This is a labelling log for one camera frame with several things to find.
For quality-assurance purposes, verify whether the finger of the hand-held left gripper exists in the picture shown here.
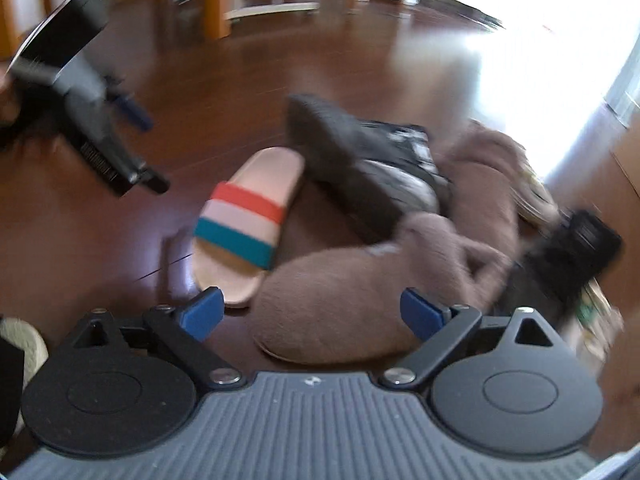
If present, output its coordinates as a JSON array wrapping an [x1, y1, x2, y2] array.
[[106, 77, 154, 133], [127, 160, 172, 197]]

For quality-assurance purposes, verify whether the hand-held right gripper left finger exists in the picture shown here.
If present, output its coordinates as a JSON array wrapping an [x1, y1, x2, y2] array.
[[62, 286, 247, 390]]

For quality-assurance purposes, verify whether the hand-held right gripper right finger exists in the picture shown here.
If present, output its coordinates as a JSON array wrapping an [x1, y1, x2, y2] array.
[[379, 287, 569, 389]]

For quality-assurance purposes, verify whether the brown fuzzy slipper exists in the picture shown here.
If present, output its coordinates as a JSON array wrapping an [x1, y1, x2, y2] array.
[[251, 210, 513, 367], [440, 119, 532, 266]]

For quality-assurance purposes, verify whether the pink striped slide sandal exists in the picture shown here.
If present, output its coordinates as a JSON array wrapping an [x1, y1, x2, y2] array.
[[191, 146, 307, 309]]

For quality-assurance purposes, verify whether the black and grey sneaker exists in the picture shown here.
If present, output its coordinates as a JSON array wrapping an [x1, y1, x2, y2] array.
[[357, 120, 453, 217]]

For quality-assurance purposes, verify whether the black shoe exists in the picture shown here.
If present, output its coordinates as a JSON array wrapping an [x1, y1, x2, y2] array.
[[502, 208, 624, 328]]

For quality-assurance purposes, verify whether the white printed slipper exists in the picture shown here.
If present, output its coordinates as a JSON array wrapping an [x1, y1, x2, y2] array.
[[517, 157, 563, 226], [572, 280, 627, 368]]

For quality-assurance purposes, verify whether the black slipper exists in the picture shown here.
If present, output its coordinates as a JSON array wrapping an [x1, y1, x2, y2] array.
[[284, 93, 441, 242]]

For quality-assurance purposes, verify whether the white knitted shoe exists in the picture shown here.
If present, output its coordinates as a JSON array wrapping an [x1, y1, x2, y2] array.
[[0, 317, 49, 443]]

